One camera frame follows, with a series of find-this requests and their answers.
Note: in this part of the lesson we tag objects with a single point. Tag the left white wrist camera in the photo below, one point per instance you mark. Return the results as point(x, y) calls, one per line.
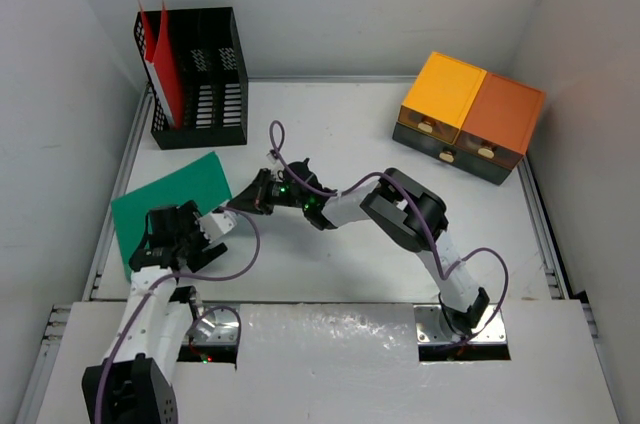
point(215, 225)

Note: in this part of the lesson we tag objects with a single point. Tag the dark bottom drawer unit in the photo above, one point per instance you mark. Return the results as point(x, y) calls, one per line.
point(450, 155)

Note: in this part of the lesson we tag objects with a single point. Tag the black mesh file rack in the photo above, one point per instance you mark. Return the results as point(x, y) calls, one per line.
point(206, 49)

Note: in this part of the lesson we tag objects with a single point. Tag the yellow drawer box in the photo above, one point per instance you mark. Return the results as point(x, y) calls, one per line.
point(441, 97)

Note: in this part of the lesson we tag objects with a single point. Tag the orange drawer box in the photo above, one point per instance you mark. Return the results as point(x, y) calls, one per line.
point(501, 120)

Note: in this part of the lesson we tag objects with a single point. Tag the metal front rail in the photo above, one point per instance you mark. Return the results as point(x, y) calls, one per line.
point(337, 364)

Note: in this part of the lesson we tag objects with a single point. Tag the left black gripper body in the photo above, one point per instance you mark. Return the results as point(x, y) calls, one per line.
point(193, 239)

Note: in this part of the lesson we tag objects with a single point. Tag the green folder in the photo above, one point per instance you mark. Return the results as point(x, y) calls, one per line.
point(202, 181)

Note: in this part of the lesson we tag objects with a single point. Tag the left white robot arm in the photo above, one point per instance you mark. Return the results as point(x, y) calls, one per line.
point(132, 384)

